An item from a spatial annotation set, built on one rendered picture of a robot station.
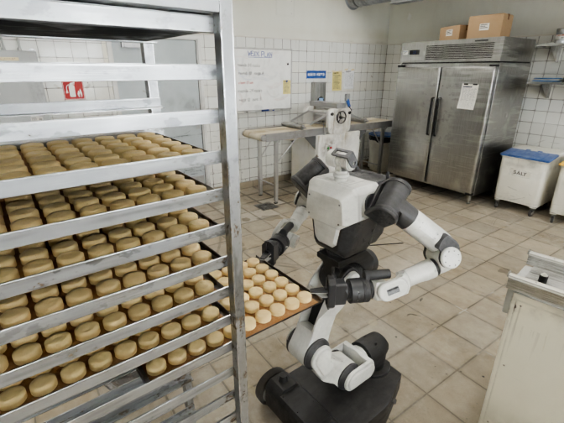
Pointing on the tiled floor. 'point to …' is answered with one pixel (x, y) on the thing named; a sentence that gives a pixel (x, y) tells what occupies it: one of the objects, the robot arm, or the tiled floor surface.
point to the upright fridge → (478, 51)
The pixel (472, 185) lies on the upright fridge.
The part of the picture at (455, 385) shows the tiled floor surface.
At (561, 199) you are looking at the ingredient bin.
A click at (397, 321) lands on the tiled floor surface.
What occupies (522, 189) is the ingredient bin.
